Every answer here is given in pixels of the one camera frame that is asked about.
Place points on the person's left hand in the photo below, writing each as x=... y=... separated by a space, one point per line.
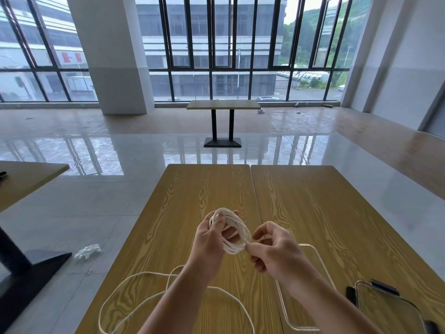
x=205 y=245

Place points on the person's left thumb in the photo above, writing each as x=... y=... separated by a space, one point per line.
x=230 y=234

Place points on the clear plastic tray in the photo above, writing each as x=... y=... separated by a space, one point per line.
x=326 y=271

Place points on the clear container with black clips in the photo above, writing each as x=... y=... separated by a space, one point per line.
x=386 y=309

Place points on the white crumpled glove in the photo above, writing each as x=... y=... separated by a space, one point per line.
x=87 y=251

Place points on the black window frame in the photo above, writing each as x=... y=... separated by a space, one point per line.
x=212 y=69

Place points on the person's right hand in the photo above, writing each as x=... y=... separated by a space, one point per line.
x=283 y=253

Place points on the person's left forearm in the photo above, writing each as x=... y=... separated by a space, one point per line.
x=177 y=302

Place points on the wooden table with black legs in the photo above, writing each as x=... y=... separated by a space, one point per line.
x=222 y=105

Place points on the person's right thumb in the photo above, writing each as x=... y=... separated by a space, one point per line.
x=255 y=249

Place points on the person's right forearm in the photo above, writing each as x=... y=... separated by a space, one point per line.
x=330 y=306

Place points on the wooden table with black base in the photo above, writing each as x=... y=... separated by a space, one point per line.
x=24 y=180

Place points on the white square pillar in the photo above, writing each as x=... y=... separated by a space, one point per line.
x=111 y=55

